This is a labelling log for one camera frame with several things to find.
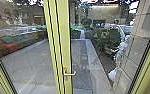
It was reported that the green framed glass door leaf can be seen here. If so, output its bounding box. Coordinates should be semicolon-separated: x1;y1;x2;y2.
61;0;150;94

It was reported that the brass door handle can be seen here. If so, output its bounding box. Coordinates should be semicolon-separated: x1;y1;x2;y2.
63;67;77;81

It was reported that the round trimmed bush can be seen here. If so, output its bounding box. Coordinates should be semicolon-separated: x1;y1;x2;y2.
80;17;94;31

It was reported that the low green shrub bed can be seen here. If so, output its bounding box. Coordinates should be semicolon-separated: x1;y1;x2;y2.
90;27;123;54

